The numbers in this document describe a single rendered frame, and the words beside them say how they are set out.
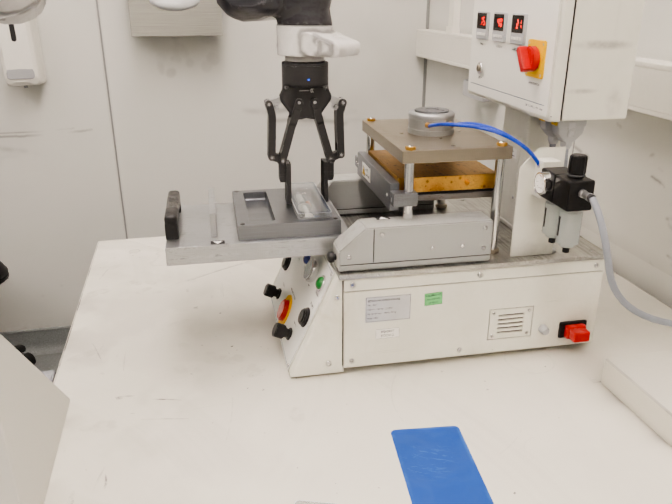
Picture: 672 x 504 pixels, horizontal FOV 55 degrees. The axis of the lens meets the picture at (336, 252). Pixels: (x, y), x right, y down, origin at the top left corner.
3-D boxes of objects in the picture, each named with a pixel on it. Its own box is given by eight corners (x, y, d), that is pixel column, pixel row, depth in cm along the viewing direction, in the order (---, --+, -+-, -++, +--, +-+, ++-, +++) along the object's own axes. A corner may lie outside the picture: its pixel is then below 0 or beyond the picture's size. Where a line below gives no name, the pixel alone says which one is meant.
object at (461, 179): (452, 166, 126) (455, 117, 122) (500, 199, 106) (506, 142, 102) (366, 171, 123) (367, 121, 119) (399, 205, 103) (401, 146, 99)
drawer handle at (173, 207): (181, 210, 116) (179, 189, 115) (178, 239, 102) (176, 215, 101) (170, 211, 116) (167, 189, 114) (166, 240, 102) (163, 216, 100)
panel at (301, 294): (270, 294, 134) (306, 214, 129) (288, 371, 106) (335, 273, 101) (261, 291, 133) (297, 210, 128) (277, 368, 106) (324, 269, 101)
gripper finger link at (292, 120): (305, 100, 104) (296, 98, 103) (286, 166, 107) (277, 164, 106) (301, 96, 107) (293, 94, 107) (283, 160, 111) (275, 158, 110)
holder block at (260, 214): (320, 198, 123) (320, 185, 122) (341, 234, 105) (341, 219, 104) (232, 203, 120) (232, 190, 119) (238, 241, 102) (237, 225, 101)
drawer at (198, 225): (328, 215, 125) (328, 176, 123) (352, 257, 105) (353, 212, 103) (172, 225, 120) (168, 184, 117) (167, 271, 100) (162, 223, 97)
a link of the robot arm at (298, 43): (273, 23, 104) (274, 58, 106) (282, 26, 93) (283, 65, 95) (349, 23, 107) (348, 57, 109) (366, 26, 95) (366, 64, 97)
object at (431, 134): (478, 161, 130) (484, 95, 125) (556, 207, 102) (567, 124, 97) (361, 166, 126) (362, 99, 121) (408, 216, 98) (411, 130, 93)
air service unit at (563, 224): (545, 229, 106) (557, 139, 100) (595, 262, 93) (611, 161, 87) (516, 231, 105) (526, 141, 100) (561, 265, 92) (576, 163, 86)
